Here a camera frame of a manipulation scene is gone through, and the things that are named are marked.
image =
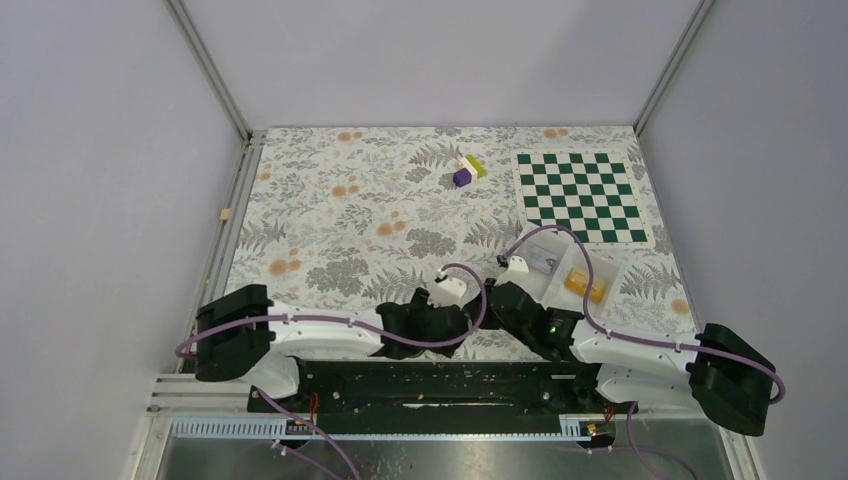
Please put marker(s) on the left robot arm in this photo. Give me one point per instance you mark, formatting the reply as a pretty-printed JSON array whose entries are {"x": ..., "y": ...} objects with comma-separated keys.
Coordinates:
[{"x": 244, "y": 336}]

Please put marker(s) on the green block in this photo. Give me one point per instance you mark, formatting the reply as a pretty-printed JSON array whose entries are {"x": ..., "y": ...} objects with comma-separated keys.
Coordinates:
[{"x": 475, "y": 165}]

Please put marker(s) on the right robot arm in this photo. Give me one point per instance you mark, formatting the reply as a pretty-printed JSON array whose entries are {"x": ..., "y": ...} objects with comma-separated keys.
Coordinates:
[{"x": 714, "y": 371}]

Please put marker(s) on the left aluminium frame post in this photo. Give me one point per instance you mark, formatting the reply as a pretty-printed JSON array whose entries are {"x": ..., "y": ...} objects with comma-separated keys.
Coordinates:
[{"x": 193, "y": 38}]

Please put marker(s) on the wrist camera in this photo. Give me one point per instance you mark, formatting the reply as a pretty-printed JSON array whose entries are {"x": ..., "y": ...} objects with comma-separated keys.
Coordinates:
[
  {"x": 445, "y": 290},
  {"x": 516, "y": 272}
]

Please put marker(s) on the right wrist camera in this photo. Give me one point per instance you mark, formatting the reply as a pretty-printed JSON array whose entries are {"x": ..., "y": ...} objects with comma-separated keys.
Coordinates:
[{"x": 516, "y": 272}]

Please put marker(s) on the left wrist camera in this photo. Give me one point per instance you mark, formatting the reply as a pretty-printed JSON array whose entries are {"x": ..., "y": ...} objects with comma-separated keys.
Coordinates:
[{"x": 445, "y": 290}]

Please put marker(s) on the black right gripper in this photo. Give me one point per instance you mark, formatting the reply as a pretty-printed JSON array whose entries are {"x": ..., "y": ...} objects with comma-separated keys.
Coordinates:
[{"x": 488, "y": 323}]

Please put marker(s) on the right aluminium frame post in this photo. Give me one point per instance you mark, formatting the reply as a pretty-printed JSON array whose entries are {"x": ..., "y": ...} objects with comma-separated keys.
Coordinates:
[{"x": 671, "y": 67}]

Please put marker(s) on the orange card in bin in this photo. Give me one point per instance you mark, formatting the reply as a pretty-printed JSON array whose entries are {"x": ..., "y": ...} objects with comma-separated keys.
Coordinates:
[{"x": 578, "y": 282}]

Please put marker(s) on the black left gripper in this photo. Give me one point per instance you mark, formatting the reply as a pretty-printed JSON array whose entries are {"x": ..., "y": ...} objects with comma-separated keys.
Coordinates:
[{"x": 420, "y": 304}]

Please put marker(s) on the white pink block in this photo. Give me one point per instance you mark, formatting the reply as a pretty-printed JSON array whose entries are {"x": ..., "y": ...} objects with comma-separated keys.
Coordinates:
[{"x": 469, "y": 169}]

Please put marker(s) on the translucent plastic bin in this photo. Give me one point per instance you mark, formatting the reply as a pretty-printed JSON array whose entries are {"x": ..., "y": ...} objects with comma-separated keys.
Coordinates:
[{"x": 548, "y": 289}]

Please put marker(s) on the purple block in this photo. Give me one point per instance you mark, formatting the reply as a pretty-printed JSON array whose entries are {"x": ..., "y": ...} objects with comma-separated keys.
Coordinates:
[{"x": 462, "y": 177}]

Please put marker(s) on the green white chessboard mat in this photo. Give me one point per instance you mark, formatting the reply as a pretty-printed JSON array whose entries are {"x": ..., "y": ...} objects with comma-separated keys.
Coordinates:
[{"x": 591, "y": 192}]

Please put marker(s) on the aluminium frame post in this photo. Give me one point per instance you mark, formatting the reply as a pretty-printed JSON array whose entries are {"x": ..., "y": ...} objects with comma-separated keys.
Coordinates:
[
  {"x": 671, "y": 67},
  {"x": 193, "y": 38}
]

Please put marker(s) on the silver card in bin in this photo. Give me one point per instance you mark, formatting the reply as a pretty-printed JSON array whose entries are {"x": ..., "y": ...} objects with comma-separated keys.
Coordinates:
[{"x": 541, "y": 259}]

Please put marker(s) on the floral table mat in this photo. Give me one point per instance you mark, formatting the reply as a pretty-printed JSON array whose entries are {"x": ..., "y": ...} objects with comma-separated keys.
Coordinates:
[{"x": 349, "y": 218}]

